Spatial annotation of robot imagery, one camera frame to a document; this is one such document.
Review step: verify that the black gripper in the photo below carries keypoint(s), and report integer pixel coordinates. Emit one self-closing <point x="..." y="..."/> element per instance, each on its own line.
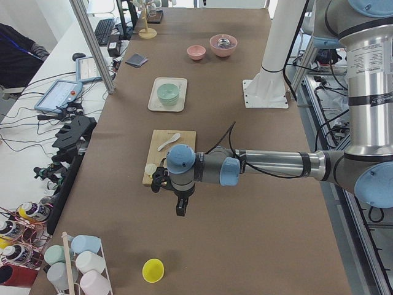
<point x="182" y="196"/>

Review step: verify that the white ceramic spoon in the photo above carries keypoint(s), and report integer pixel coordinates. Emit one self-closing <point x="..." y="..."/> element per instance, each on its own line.
<point x="173" y="139"/>

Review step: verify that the small pink bowl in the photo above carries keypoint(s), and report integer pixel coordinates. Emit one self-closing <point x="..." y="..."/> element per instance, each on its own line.
<point x="196" y="52"/>

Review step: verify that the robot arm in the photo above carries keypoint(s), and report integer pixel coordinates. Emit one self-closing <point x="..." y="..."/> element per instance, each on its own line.
<point x="364" y="168"/>

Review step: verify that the green bowl stack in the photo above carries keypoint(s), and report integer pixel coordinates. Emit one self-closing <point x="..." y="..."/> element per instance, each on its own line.
<point x="168" y="94"/>

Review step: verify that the large pink ice bowl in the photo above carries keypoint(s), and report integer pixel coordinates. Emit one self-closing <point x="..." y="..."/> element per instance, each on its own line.
<point x="222" y="52"/>

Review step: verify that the white steamed bun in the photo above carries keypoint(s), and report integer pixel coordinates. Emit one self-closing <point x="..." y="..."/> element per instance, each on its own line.
<point x="150" y="169"/>

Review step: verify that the yellow plastic cup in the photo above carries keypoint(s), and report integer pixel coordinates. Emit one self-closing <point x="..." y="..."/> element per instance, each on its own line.
<point x="153" y="270"/>

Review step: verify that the blue plastic cup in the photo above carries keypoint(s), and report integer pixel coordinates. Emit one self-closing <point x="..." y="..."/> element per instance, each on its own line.
<point x="83" y="243"/>

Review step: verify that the white plastic cup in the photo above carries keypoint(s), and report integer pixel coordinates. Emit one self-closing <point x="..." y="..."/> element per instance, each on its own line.
<point x="87" y="261"/>

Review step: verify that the cream serving tray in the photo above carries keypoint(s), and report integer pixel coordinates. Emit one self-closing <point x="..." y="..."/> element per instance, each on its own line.
<point x="154" y="103"/>

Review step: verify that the pink plastic cup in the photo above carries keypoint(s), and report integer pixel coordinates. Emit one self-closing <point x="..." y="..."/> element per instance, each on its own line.
<point x="93" y="283"/>

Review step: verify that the black tool stand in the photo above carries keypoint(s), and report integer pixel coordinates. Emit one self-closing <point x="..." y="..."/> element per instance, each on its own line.
<point x="71" y="141"/>

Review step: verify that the white cup rack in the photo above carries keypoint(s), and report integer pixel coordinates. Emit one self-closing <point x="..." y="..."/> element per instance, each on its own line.
<point x="74" y="275"/>

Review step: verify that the green plastic cup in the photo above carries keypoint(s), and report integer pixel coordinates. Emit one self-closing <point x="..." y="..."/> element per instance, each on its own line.
<point x="54" y="254"/>

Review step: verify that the grey plastic cup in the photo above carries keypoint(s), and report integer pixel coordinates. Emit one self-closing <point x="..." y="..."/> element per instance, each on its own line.
<point x="57" y="276"/>

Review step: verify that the yellow cap bottle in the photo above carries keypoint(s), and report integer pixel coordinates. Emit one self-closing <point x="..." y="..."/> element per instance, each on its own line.
<point x="36" y="211"/>

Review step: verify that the grey folded cloth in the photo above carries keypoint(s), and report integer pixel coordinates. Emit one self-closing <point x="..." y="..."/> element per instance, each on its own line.
<point x="136" y="60"/>

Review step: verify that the near teach pendant tablet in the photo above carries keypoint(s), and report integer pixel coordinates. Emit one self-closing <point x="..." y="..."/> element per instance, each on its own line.
<point x="59" y="95"/>

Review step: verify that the teach pendant tablet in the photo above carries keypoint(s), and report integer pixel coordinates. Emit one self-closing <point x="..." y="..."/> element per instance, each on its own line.
<point x="59" y="95"/>
<point x="86" y="70"/>

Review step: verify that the far teach pendant tablet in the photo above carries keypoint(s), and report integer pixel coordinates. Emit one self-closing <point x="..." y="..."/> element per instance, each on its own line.
<point x="86" y="70"/>

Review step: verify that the wooden cup tree stand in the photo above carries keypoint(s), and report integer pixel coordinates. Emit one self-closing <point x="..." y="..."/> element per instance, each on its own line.
<point x="140" y="10"/>

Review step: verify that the black keyboard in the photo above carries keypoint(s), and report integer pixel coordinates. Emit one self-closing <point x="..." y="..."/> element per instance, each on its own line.
<point x="103" y="30"/>

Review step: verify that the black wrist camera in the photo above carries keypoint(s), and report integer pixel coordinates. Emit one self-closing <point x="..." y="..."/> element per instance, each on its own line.
<point x="160" y="180"/>

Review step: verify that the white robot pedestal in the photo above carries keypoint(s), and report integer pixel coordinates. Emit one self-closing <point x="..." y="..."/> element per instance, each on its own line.
<point x="267" y="89"/>

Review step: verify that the copper wire bottle rack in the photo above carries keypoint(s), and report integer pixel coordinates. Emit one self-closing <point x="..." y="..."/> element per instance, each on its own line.
<point x="23" y="240"/>

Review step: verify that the aluminium frame post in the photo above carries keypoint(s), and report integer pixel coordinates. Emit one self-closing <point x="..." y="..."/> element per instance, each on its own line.
<point x="89" y="36"/>

